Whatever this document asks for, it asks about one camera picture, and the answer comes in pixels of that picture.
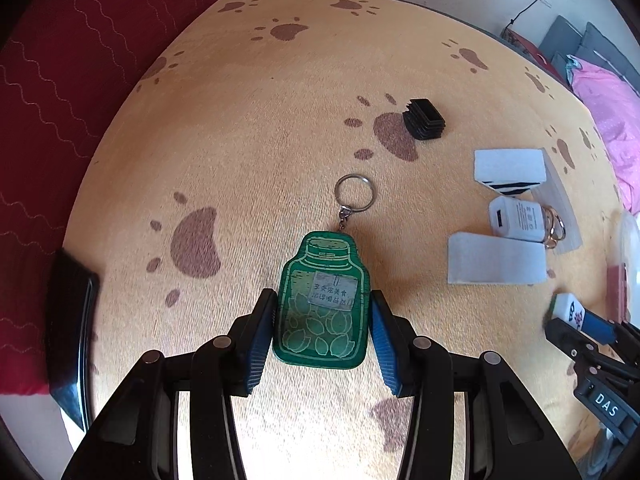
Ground mahjong tile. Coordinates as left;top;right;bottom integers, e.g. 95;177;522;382
550;292;586;329

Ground red quilted cloth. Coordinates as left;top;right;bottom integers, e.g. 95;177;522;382
0;0;306;397

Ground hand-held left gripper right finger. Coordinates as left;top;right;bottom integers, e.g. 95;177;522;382
366;289;585;480

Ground clear plastic box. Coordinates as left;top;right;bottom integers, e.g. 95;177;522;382
605;209;640;326

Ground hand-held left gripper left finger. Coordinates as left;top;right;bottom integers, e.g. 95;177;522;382
60;287;281;480

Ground black flat tray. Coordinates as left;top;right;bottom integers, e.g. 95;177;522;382
46;249;101;432

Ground white power adapter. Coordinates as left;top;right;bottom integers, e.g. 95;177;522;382
487;196;551;245

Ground grey pillow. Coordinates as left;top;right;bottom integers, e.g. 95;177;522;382
575;21;640;97
537;14;585;86

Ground metal key rings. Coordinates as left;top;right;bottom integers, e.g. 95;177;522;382
542;205;567;250

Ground black striped white card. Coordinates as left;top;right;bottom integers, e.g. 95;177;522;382
482;180;534;197

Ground black ribbed plastic cap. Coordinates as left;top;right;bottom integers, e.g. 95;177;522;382
401;97;447;142

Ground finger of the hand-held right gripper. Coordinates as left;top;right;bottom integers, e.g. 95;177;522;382
581;310;640;348
544;316;632;382

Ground green bottle-shaped keychain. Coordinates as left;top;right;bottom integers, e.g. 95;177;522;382
271;174;377;371

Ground pink blanket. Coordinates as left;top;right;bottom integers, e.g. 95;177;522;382
569;57;640;217

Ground black wall cable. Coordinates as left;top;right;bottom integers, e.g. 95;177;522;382
500;0;547;36

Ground red patterned bag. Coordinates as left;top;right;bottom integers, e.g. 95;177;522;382
501;27;572;90

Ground orange paw print blanket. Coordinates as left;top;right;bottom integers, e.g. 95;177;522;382
62;0;632;480

